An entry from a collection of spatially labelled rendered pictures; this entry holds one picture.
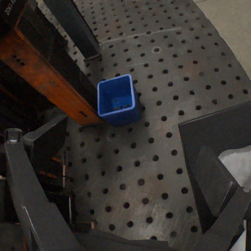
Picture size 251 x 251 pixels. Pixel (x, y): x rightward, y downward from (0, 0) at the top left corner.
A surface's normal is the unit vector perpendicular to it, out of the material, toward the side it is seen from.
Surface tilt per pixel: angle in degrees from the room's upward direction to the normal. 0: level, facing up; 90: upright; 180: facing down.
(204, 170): 67
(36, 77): 90
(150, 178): 0
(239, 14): 0
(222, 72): 0
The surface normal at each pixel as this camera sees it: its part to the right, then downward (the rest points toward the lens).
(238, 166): -0.31, 0.21
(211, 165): -0.98, -0.22
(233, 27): -0.31, -0.39
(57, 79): 0.08, 0.90
